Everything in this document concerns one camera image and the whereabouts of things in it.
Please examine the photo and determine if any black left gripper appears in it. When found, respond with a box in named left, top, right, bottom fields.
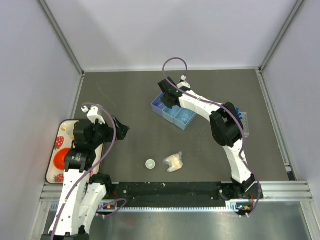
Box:
left=89, top=115, right=129, bottom=149

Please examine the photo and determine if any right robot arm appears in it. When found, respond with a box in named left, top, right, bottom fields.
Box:
left=158, top=76, right=262, bottom=200

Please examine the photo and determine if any small white plastic cup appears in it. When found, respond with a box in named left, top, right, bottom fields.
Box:
left=145, top=159, right=156, bottom=170

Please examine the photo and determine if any blue compartment organizer box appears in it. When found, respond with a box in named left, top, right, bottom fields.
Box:
left=151, top=93, right=197, bottom=131

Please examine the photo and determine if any clear acrylic test tube rack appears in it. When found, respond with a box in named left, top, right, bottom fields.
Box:
left=239, top=112, right=250, bottom=138

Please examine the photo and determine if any clear bag of cotton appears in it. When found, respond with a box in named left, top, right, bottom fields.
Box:
left=162, top=151, right=184, bottom=173

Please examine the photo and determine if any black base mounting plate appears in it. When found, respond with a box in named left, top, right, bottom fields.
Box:
left=102, top=182, right=259, bottom=209

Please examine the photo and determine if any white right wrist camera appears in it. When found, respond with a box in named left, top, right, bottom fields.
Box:
left=177, top=75, right=191, bottom=91

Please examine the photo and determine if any grey slotted cable duct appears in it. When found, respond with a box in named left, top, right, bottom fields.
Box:
left=49, top=201, right=253, bottom=213

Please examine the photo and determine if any strawberry pattern tray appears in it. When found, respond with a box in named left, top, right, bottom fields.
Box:
left=45, top=119, right=91, bottom=185

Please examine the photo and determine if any cream ceramic mug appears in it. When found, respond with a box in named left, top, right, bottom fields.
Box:
left=61, top=122, right=75, bottom=140

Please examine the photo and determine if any orange plastic bowl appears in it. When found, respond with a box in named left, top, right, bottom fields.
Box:
left=53, top=148, right=70, bottom=171

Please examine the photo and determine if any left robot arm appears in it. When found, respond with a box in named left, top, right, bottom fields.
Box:
left=41, top=117, right=130, bottom=240

